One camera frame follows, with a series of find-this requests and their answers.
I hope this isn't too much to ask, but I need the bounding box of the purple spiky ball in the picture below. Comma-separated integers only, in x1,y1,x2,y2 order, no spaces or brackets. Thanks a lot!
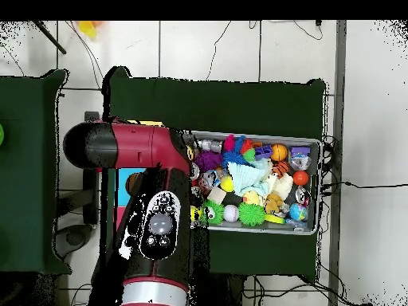
194,150,223,173

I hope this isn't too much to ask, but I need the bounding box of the green spiky toy with eyes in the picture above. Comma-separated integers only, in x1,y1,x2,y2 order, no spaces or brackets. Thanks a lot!
203,199,225,226

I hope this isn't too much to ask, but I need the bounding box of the small globe ball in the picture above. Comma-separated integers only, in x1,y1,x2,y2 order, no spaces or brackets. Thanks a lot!
288,203,308,222

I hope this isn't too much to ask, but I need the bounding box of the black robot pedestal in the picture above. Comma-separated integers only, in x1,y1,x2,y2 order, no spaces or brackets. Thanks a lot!
210,273,246,306

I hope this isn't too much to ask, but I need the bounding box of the blue spiky ball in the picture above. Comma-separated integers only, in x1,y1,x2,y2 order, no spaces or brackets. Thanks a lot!
220,149,253,167

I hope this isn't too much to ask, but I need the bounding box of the wooden box with three holes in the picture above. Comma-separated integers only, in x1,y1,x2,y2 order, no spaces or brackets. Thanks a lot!
113,119,167,231

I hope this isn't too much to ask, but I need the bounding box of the dark green side tablecloth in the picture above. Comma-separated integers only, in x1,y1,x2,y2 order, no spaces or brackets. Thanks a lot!
0,69,73,276

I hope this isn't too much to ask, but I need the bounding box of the small basketball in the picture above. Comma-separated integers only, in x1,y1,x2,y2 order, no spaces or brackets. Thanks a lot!
270,143,288,162

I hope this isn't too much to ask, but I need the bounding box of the black rod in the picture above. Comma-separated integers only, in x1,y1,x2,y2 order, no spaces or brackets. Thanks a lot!
32,21,68,55

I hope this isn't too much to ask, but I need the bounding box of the orange ball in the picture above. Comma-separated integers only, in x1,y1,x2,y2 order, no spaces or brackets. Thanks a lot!
292,171,310,187

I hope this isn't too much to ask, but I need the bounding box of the grey round base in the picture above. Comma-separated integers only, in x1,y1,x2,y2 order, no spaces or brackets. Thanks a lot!
53,223,94,260

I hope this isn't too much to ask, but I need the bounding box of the brown teddy bear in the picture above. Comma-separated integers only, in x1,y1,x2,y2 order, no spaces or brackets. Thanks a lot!
264,192,284,214

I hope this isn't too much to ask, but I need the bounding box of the white baseball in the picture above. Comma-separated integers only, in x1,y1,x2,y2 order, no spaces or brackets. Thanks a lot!
222,204,240,223

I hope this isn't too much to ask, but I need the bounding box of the light blue knitted cloth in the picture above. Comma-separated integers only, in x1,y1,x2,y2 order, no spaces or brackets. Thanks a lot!
227,160,272,197

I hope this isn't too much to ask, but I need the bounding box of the green spiky ball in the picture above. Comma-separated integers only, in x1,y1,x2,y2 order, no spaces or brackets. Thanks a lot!
237,202,267,227

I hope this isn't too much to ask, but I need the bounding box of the tiger plush toy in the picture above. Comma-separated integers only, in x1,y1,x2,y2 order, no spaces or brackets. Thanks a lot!
272,160,290,179

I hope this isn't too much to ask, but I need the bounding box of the shallow mesh bin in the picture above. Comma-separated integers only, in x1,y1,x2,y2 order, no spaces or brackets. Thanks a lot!
187,129,322,236

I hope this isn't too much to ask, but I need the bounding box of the black upright panel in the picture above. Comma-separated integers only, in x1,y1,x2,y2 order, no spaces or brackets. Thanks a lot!
83,111,100,226

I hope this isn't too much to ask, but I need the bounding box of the yellow object on floor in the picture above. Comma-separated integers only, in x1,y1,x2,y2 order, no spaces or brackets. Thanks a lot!
77,21,98,39

